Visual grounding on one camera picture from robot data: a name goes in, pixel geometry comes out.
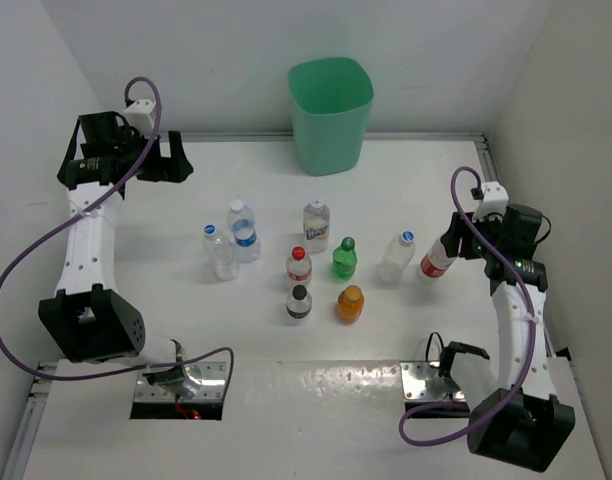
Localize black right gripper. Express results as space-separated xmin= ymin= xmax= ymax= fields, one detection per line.
xmin=442 ymin=207 xmax=504 ymax=260

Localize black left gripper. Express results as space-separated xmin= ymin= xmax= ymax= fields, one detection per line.
xmin=113 ymin=126 xmax=191 ymax=183

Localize large red-cap cola bottle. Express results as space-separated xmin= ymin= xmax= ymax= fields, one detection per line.
xmin=417 ymin=237 xmax=456 ymax=284

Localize clear Pocari bottle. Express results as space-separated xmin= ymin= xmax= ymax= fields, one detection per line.
xmin=378 ymin=230 xmax=416 ymax=283
xmin=203 ymin=224 xmax=239 ymax=281

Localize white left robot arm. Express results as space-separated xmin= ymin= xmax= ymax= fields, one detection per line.
xmin=38 ymin=103 xmax=193 ymax=366

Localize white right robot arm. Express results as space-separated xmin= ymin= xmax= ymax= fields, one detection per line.
xmin=439 ymin=202 xmax=575 ymax=472

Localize green plastic bin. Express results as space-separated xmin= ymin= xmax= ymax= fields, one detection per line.
xmin=287 ymin=57 xmax=374 ymax=176

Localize Aquafina bottle white cap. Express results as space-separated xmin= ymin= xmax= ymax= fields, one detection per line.
xmin=227 ymin=199 xmax=261 ymax=263

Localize green soda bottle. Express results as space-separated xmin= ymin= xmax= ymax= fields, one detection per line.
xmin=332 ymin=237 xmax=357 ymax=280

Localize orange juice bottle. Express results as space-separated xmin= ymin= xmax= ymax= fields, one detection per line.
xmin=335 ymin=285 xmax=365 ymax=324

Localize clear bottle colourful label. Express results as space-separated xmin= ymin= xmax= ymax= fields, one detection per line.
xmin=303 ymin=198 xmax=330 ymax=254

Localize small red-cap cola bottle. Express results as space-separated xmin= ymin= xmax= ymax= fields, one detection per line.
xmin=286 ymin=246 xmax=312 ymax=285

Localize black-cap black-label bottle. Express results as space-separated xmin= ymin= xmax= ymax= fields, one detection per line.
xmin=286 ymin=285 xmax=312 ymax=323

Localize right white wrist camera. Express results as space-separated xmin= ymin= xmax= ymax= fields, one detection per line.
xmin=471 ymin=181 xmax=509 ymax=222

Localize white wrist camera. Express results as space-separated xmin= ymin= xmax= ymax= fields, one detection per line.
xmin=471 ymin=181 xmax=509 ymax=222
xmin=122 ymin=99 xmax=157 ymax=135

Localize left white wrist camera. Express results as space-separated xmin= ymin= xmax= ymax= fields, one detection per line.
xmin=122 ymin=99 xmax=157 ymax=135

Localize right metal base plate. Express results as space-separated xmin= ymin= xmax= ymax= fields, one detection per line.
xmin=400 ymin=361 xmax=465 ymax=403

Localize metal base plate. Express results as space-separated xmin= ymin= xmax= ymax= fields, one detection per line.
xmin=134 ymin=361 xmax=228 ymax=403
xmin=400 ymin=361 xmax=465 ymax=403

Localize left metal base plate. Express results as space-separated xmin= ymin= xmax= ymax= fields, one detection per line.
xmin=134 ymin=361 xmax=228 ymax=403

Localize aluminium rail left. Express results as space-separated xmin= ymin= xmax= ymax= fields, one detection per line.
xmin=1 ymin=377 xmax=52 ymax=480

